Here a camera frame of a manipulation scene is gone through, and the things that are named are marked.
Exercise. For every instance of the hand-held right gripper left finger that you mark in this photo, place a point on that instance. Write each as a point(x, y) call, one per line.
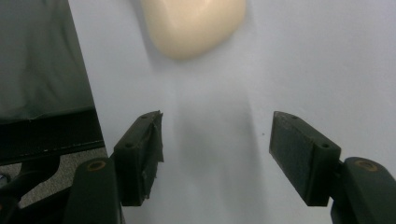
point(137, 161)

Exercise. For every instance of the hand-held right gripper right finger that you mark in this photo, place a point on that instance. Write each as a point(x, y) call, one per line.
point(299, 158)

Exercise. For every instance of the cream soap bar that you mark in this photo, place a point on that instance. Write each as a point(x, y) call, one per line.
point(190, 26)

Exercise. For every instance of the black metal stand base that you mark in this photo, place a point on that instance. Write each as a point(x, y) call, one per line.
point(46, 137)

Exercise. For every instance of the dark green curtain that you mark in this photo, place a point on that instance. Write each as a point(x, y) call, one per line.
point(40, 56)

